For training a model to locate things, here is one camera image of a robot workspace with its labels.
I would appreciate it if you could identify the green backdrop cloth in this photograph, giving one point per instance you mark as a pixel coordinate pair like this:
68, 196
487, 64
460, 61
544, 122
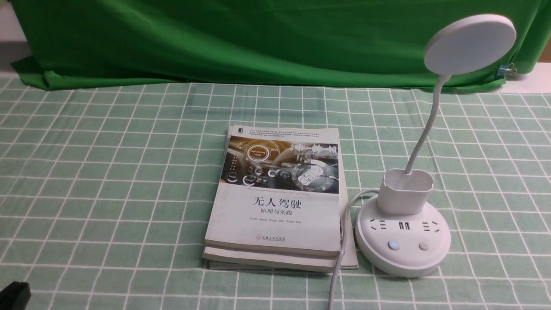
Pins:
332, 43

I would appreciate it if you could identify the white self-driving textbook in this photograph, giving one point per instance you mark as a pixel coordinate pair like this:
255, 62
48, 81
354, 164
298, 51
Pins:
275, 206

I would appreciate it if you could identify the blue binder clip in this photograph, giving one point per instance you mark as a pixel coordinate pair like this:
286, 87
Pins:
505, 70

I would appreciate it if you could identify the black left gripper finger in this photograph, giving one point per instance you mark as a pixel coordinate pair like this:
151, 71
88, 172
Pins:
15, 296

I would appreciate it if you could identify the white desk lamp with sockets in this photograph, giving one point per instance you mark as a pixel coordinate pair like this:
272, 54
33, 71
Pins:
397, 230

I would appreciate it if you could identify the thin booklet at bottom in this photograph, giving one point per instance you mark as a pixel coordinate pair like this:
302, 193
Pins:
225, 259

